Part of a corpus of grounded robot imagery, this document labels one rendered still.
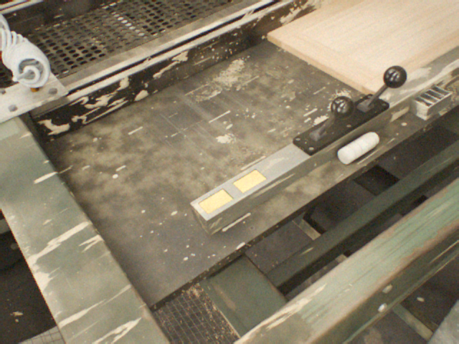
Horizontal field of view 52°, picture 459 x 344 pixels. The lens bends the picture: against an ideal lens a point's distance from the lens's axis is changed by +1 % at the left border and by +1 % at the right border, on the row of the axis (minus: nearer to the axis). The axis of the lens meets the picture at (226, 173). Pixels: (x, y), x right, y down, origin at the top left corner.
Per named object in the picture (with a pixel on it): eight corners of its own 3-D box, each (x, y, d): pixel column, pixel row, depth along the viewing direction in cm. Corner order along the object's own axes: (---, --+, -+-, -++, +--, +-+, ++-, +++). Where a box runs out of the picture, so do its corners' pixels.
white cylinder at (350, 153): (348, 167, 84) (379, 147, 87) (349, 155, 82) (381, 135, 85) (336, 159, 86) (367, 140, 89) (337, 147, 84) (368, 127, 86)
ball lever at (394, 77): (376, 113, 89) (416, 74, 77) (361, 122, 88) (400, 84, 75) (363, 97, 90) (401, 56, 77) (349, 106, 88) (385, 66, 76)
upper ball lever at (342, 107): (329, 141, 85) (363, 106, 72) (313, 151, 83) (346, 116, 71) (317, 125, 85) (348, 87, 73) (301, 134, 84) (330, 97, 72)
